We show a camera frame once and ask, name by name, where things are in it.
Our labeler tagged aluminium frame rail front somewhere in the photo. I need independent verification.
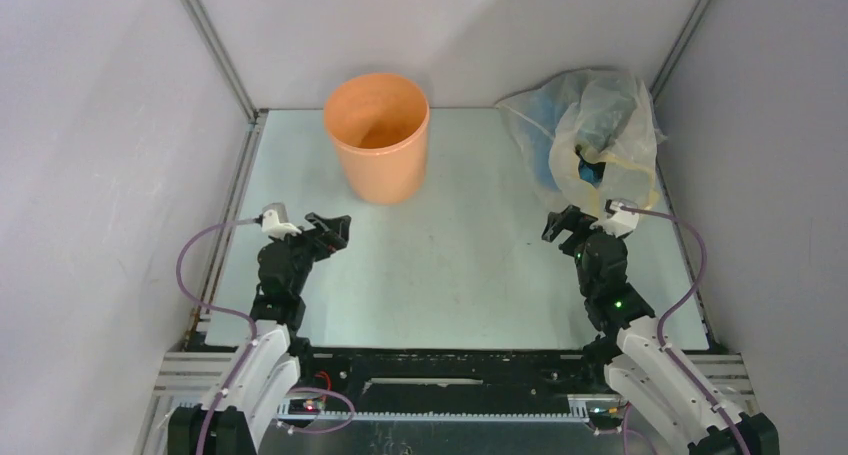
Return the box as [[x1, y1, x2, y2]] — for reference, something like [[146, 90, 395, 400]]
[[153, 348, 759, 421]]

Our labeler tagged orange plastic trash bin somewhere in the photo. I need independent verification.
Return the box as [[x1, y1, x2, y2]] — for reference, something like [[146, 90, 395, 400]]
[[323, 73, 431, 204]]

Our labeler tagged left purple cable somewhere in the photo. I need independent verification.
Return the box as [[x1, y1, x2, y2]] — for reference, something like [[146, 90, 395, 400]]
[[176, 217, 357, 455]]

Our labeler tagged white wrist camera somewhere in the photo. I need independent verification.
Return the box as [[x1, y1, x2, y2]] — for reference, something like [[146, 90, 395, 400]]
[[259, 202, 302, 239], [594, 199, 640, 238]]

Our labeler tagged purple cable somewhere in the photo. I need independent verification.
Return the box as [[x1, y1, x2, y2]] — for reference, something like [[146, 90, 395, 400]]
[[176, 217, 357, 455], [589, 204, 753, 455]]

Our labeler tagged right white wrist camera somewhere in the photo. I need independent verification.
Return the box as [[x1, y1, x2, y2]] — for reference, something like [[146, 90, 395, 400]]
[[594, 199, 640, 238]]

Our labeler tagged blue plastic trash bag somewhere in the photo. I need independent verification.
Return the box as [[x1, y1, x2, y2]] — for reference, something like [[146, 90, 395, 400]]
[[575, 146, 606, 187]]

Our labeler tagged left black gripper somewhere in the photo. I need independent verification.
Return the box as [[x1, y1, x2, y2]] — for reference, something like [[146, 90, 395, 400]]
[[268, 214, 349, 297]]

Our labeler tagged translucent white plastic bag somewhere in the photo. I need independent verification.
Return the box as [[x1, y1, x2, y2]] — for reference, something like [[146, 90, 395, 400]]
[[495, 69, 664, 216]]

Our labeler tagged right aluminium corner post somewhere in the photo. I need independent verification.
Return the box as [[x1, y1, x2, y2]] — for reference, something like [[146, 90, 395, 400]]
[[650, 0, 714, 102]]

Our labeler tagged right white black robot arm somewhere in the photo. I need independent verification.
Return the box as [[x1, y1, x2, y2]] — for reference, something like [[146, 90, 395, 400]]
[[542, 200, 780, 454]]

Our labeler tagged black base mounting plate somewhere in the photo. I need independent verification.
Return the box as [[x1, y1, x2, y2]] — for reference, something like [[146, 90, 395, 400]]
[[298, 347, 612, 416]]

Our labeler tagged aluminium corner post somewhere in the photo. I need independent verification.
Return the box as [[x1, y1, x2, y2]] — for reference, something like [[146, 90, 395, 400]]
[[180, 0, 259, 123], [650, 0, 714, 102]]

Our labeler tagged left side aluminium rail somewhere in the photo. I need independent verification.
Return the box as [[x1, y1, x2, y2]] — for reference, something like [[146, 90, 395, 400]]
[[175, 108, 270, 352]]

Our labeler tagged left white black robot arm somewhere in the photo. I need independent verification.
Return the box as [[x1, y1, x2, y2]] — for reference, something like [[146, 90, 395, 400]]
[[166, 203, 356, 454]]

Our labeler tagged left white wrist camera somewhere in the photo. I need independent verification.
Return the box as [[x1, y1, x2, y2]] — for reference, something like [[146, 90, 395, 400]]
[[259, 202, 302, 239]]

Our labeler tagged left aluminium corner post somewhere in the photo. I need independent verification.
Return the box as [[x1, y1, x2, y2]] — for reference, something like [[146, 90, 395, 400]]
[[180, 0, 259, 123]]

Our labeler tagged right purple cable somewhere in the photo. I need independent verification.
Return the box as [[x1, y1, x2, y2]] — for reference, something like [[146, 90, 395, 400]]
[[589, 204, 753, 455]]

